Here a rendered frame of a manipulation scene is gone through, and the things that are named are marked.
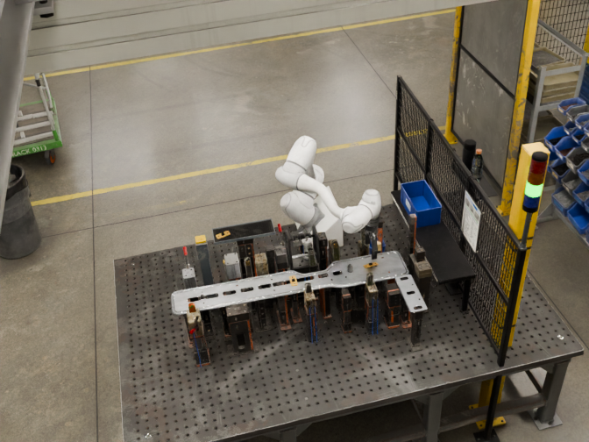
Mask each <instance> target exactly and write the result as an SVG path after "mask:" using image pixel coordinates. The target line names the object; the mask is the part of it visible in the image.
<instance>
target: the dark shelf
mask: <svg viewBox="0 0 589 442"><path fill-rule="evenodd" d="M391 196H392V198H393V199H394V202H395V204H396V205H397V207H398V209H399V211H400V213H401V215H402V217H403V218H404V220H405V222H406V224H407V226H408V228H409V215H408V213H407V211H406V210H405V208H404V206H403V204H402V203H401V190H395V191H391ZM415 242H416V244H417V245H418V246H422V247H423V248H424V250H425V260H427V261H428V262H429V264H430V266H431V267H432V274H433V275H434V276H435V278H436V281H437V283H438V285H442V284H446V283H451V282H460V281H464V280H469V279H474V278H475V277H476V275H475V273H474V271H473V270H472V267H471V266H470V264H469V262H468V261H467V259H466V257H465V256H464V254H463V253H462V251H461V249H460V248H459V246H458V244H457V242H456V240H455V239H454V238H453V237H452V235H451V233H450V231H449V229H448V228H447V226H446V224H445V223H444V221H443V220H442V218H440V224H436V225H427V226H423V227H418V228H416V235H415Z"/></svg>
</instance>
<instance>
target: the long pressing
mask: <svg viewBox="0 0 589 442"><path fill-rule="evenodd" d="M382 257H383V258H382ZM374 262H377V263H378V264H379V265H377V267H375V266H372V267H367V268H365V267H364V265H366V264H369V263H374ZM349 264H352V266H353V272H351V273H349V272H348V271H347V270H348V268H347V267H348V265H349ZM338 271H341V272H342V274H338V275H334V274H333V273H334V272H338ZM369 272H373V281H374V282H381V281H386V280H391V279H395V277H397V276H403V275H407V274H409V271H408V268H407V266H406V264H405V262H404V260H403V258H402V257H401V254H400V253H399V252H398V251H389V252H384V253H377V259H374V260H372V255H371V254H370V255H365V256H360V257H355V258H350V259H345V260H336V261H333V262H332V263H331V264H330V265H329V266H328V267H327V268H326V269H325V270H322V271H317V272H312V273H307V274H301V273H299V272H296V271H294V270H289V271H285V272H279V273H275V274H266V275H261V276H256V277H251V278H246V279H241V280H236V281H231V282H222V283H217V284H212V285H207V286H202V287H197V288H192V289H184V290H178V291H175V292H174V293H173V294H172V295H171V304H172V312H173V314H175V315H176V316H179V315H184V314H187V312H186V311H187V310H189V308H188V304H189V303H194V304H195V308H199V310H200V311H204V310H213V309H217V308H222V307H226V306H230V305H234V304H239V303H250V302H255V301H260V300H265V299H269V298H275V297H279V296H288V295H292V294H298V293H302V292H304V290H305V288H304V284H305V282H311V286H312V287H311V288H312V289H313V290H317V289H326V288H340V289H343V288H349V287H353V286H358V285H363V284H365V281H366V274H367V273H369ZM388 272H390V273H388ZM320 274H327V275H328V277H323V278H319V277H318V275H320ZM292 275H295V277H296V279H301V278H305V277H310V276H313V277H314V279H313V280H309V281H304V282H297V283H298V285H297V286H291V283H290V284H285V285H280V286H275V287H274V286H273V284H274V283H276V282H285V281H290V279H289V276H292ZM345 277H346V278H345ZM271 279H272V280H271ZM331 279H332V280H331ZM267 284H270V285H271V287H270V288H266V289H259V286H262V285H267ZM248 288H253V290H252V291H247V292H241V289H248ZM233 290H235V291H236V294H232V295H227V296H224V292H229V291H233ZM201 294H204V296H205V298H204V299H201V298H200V299H201V300H199V301H194V302H189V301H188V299H190V298H195V297H201ZM214 294H218V297H214V298H209V299H206V296H209V295H214Z"/></svg>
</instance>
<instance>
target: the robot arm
mask: <svg viewBox="0 0 589 442"><path fill-rule="evenodd" d="M315 156H316V141H315V140H314V139H312V138H310V137H308V136H302V137H300V138H299V139H298V140H296V141H295V143H294V145H293V147H292V149H291V151H290V153H289V155H288V157H287V161H286V163H285V164H284V166H283V167H279V168H278V169H277V171H276V173H275V177H276V179H277V180H278V181H279V182H281V183H282V184H283V185H285V186H286V187H289V188H291V189H293V191H292V192H288V193H286V195H284V196H283V197H282V198H281V200H280V207H281V209H282V210H283V212H284V213H285V214H286V215H287V216H288V217H289V218H291V219H292V220H294V221H295V222H296V223H298V224H300V226H299V228H298V229H297V231H298V232H302V231H303V230H304V229H305V231H306V232H311V231H312V225H314V226H316V225H317V224H318V223H319V222H320V221H321V220H322V219H323V218H324V217H325V215H324V214H323V213H322V211H321V210H320V208H319V207H318V203H314V204H313V202H314V199H315V197H316V195H317V194H318V195H319V196H320V197H321V198H322V200H323V202H324V204H325V205H326V207H327V209H328V210H329V212H330V213H331V214H332V215H333V216H335V217H337V218H338V219H340V220H341V223H342V228H343V230H344V231H345V232H347V233H350V234H353V233H356V232H358V231H360V230H361V229H362V228H364V227H365V229H364V231H365V244H366V245H367V244H370V240H371V242H372V248H373V249H372V260H374V259H377V252H378V244H377V235H375V231H376V230H377V229H378V223H379V222H380V209H381V199H380V193H379V192H378V191H377V190H375V189H368V190H366V191H365V193H364V195H363V196H362V199H361V201H360V203H359V205H358V206H354V207H346V208H345V209H342V208H339V207H338V206H337V204H336V202H335V201H334V199H333V197H332V195H331V193H330V192H329V190H328V189H327V188H326V187H325V186H324V185H323V179H324V173H323V170H322V169H321V168H320V167H319V166H317V165H314V164H313V162H314V158H315Z"/></svg>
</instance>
